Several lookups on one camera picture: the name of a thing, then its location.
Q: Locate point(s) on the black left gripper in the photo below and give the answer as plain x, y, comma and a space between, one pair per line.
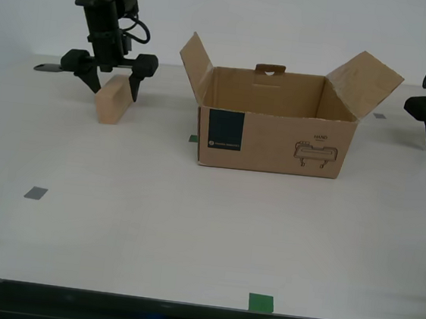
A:
102, 33

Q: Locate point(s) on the light wooden block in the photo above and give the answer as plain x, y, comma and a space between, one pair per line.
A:
108, 107

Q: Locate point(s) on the brown cardboard box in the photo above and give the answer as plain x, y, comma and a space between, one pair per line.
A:
280, 143

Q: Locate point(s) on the black oval table grommet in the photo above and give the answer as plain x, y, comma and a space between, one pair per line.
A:
47, 67

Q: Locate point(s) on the small green tape square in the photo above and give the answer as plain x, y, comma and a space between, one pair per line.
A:
193, 139

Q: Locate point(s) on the large grey tape square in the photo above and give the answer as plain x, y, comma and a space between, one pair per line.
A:
36, 193

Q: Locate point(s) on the large green tape square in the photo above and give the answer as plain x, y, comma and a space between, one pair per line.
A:
261, 303

